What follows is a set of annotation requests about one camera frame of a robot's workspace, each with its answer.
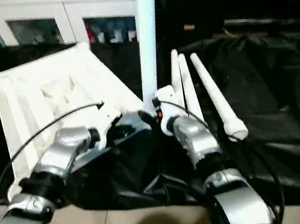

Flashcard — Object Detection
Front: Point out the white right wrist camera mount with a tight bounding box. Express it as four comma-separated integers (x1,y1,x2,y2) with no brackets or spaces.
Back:
152,85,184,136

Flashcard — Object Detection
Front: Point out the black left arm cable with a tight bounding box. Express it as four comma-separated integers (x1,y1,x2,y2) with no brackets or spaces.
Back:
0,100,118,221

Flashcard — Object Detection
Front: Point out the red bottle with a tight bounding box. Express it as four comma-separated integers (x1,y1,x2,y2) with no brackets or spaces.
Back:
87,25,97,45

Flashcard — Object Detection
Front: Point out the white plastic table top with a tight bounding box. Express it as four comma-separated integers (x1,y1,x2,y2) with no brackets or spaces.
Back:
0,34,161,201

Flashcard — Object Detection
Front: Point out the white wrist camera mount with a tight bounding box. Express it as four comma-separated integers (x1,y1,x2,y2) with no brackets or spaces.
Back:
152,85,184,136
87,107,126,151

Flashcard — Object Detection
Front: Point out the black plastic mat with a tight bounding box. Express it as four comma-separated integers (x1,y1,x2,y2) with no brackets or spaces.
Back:
0,8,300,224

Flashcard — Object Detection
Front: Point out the small white cup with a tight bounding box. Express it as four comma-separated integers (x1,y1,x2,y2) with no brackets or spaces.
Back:
127,30,139,42

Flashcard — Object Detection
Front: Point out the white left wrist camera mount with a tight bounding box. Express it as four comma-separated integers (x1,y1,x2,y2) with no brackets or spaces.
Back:
87,107,126,151

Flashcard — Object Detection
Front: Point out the white glass-door cabinet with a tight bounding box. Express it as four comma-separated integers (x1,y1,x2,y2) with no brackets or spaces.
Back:
0,0,144,60

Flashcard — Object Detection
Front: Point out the dark metal rail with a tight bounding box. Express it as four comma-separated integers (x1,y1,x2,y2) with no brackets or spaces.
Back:
224,9,300,35

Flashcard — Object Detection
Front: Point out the white plastic table leg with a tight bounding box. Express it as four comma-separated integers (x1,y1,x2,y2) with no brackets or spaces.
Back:
189,47,250,146
177,51,204,124
129,0,173,116
167,49,187,109

